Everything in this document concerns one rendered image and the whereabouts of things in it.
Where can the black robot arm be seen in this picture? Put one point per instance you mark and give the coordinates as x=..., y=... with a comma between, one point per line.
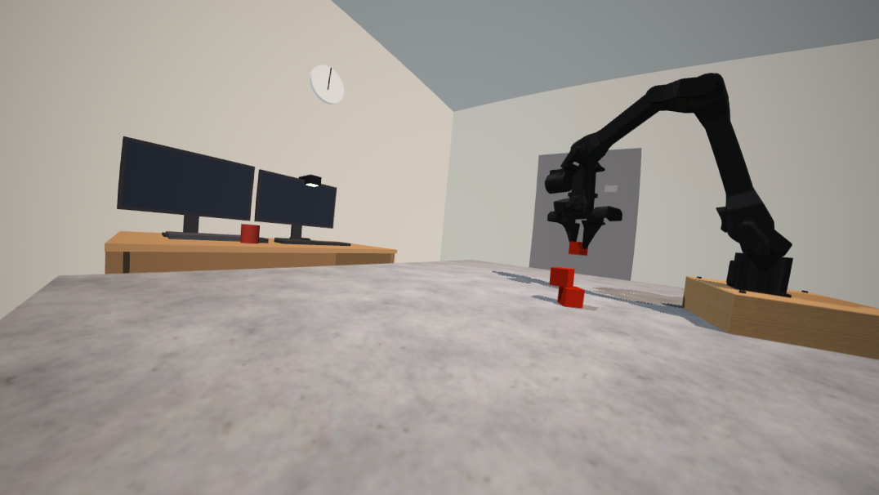
x=761, y=267

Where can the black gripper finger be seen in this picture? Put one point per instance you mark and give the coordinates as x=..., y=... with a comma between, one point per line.
x=590, y=229
x=571, y=229

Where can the red cube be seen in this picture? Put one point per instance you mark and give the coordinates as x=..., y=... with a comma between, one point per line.
x=571, y=297
x=575, y=248
x=562, y=277

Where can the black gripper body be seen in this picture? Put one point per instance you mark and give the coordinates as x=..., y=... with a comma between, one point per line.
x=597, y=214

